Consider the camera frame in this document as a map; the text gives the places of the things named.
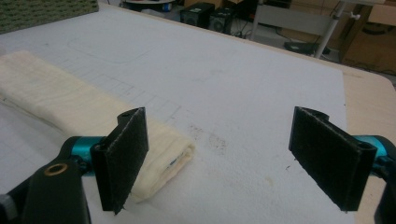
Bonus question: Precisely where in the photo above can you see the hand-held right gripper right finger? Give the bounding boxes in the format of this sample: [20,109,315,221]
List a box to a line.
[288,105,378,213]

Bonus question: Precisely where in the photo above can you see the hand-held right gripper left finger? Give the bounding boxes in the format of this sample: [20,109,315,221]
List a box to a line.
[90,106,150,216]

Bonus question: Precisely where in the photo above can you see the cream towel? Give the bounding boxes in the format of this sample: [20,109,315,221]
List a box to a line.
[0,50,197,204]

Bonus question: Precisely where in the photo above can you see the black flat device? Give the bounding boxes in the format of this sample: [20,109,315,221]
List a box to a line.
[283,40,332,56]

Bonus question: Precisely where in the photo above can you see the black speaker box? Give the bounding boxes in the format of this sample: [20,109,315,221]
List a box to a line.
[208,7,237,35]
[179,2,216,30]

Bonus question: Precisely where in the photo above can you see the green woven basket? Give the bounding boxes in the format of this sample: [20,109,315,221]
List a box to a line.
[0,0,100,35]

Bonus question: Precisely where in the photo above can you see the white metal table frame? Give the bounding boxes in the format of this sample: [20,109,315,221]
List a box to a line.
[248,0,387,60]

